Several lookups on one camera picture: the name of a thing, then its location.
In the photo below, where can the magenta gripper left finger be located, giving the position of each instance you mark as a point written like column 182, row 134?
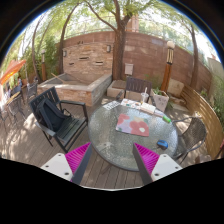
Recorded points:
column 70, row 166

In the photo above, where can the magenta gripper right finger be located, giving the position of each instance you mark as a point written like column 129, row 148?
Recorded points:
column 153, row 166

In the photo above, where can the blue and black mouse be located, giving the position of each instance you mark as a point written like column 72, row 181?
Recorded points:
column 162, row 144

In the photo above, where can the round glass patio table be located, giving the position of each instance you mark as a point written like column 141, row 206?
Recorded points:
column 116, row 147

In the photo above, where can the floral pink placemat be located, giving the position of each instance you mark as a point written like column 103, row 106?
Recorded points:
column 133, row 125

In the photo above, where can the black slatted armchair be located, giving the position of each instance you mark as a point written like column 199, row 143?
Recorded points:
column 71, row 129

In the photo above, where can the green cylindrical object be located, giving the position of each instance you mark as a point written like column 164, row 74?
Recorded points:
column 165, row 118

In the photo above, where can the white book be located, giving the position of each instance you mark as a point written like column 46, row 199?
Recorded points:
column 148, row 108

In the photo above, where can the black backpack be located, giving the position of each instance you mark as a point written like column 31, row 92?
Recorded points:
column 50, row 116

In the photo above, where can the dark wicker chair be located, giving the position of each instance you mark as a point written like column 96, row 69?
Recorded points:
column 191, row 139

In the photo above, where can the colourful paper sheet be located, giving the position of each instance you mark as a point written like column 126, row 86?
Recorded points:
column 131, row 103

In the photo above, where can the beige tote bag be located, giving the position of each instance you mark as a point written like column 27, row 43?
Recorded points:
column 160, row 99

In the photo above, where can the plastic cup with straw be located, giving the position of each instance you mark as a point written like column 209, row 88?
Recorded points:
column 144, row 96

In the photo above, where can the white patterned card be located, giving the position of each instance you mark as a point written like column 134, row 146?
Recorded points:
column 111, row 105

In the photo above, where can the stone planter basin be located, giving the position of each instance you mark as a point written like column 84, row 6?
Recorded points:
column 70, row 89

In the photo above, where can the brown slatted chair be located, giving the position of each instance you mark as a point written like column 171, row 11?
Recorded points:
column 138, row 86

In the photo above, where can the curved wooden bench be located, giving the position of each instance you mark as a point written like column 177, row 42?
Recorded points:
column 197, row 104

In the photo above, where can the metal mesh chair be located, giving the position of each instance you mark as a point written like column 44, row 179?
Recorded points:
column 14, row 103

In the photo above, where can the orange umbrella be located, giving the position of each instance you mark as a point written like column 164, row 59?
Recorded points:
column 14, row 67

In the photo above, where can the central tree trunk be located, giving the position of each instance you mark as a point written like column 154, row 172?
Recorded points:
column 119, row 43

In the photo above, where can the small wooden lamp post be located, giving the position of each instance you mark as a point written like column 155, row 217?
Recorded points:
column 43, row 65

